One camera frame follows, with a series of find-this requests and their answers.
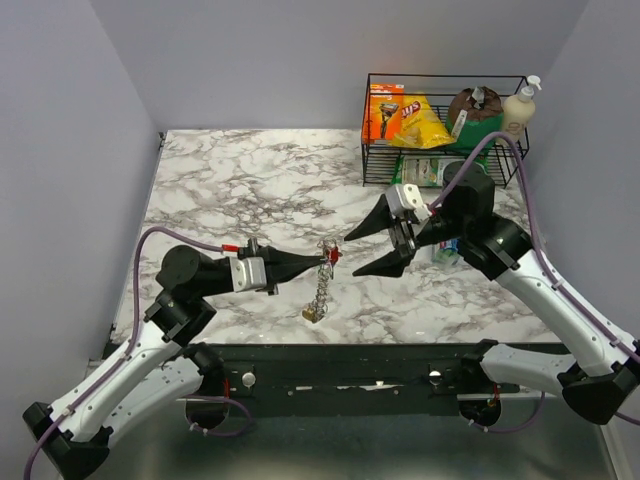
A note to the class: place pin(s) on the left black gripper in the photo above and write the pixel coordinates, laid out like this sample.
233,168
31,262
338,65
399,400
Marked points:
281,266

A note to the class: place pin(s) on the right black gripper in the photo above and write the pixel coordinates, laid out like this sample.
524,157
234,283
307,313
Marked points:
406,242

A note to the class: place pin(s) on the red key tag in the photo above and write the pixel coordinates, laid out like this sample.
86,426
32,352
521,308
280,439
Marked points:
334,254

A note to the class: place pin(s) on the yellow key tag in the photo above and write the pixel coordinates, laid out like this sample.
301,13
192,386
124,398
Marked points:
311,315

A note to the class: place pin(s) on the round metal keyring disc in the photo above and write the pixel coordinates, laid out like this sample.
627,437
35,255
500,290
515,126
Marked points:
325,275

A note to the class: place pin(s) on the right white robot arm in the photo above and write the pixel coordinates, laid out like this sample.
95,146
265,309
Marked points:
600,369

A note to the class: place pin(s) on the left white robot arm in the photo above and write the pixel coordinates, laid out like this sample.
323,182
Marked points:
160,361

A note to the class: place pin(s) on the blue green small packet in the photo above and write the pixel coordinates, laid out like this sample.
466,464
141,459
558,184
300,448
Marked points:
446,253

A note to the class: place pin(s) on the green white snack bag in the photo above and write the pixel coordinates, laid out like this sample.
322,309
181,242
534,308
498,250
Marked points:
436,171

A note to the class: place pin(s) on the yellow chips bag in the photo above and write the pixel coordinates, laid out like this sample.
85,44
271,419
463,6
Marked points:
420,127

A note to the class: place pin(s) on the orange razor package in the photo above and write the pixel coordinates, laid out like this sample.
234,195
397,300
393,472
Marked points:
384,118

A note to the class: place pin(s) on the brown and green bag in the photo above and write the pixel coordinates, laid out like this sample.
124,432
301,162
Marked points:
473,114

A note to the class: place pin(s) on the cream pump lotion bottle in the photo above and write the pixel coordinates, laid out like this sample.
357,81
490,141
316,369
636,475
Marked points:
518,109

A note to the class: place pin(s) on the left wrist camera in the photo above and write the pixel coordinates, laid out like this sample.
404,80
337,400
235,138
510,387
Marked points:
248,274

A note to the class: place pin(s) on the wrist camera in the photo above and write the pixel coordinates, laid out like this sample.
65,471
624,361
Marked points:
248,274
407,199

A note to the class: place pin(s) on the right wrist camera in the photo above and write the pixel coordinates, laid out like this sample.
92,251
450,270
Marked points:
407,199

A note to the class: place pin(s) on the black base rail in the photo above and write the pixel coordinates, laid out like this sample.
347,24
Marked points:
342,380

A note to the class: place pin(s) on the black wire basket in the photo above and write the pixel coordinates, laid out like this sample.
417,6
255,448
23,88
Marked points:
378,157

